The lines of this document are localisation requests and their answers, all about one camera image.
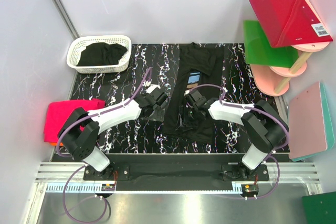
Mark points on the pink wooden tiered shelf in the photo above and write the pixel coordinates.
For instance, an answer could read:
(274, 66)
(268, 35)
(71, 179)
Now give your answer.
(274, 81)

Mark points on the white plastic laundry basket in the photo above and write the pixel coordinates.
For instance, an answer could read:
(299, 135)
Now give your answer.
(80, 44)

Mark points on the black printed t-shirt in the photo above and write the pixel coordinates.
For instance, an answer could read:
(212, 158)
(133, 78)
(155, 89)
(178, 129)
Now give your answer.
(208, 62)

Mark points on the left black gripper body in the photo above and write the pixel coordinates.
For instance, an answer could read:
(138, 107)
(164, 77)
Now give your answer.
(156, 111)

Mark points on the black shirt in basket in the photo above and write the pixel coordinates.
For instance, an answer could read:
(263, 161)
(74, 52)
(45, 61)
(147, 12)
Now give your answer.
(101, 54)

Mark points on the folded pink t-shirt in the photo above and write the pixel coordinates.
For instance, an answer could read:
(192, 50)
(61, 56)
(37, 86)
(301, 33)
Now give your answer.
(59, 112)

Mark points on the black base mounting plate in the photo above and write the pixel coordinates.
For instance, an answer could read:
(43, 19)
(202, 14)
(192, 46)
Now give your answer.
(177, 172)

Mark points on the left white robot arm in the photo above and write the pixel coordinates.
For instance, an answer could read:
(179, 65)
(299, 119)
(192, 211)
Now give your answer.
(82, 129)

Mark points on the aluminium rail frame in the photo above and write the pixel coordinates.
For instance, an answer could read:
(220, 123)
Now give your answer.
(62, 196)

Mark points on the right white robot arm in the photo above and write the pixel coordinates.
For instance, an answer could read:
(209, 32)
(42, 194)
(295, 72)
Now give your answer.
(264, 127)

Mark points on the dark green board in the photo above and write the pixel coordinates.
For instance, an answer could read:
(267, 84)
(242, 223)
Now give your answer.
(320, 208)

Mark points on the teal board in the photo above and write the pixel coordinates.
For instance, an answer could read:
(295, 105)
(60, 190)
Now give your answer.
(326, 108)

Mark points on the pink clipboard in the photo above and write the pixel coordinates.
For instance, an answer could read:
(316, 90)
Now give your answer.
(309, 121)

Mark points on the green plastic sheet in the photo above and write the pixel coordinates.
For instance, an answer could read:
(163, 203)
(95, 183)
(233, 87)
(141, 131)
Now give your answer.
(258, 50)

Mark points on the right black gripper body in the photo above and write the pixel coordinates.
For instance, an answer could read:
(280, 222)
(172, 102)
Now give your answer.
(189, 113)

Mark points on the folded orange t-shirt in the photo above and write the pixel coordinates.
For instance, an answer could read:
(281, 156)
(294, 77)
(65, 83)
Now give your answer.
(56, 144)

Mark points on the red plastic folder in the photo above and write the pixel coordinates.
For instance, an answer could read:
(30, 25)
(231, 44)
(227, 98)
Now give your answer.
(290, 22)

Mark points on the black marble pattern mat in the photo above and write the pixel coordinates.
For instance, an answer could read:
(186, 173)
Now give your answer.
(147, 77)

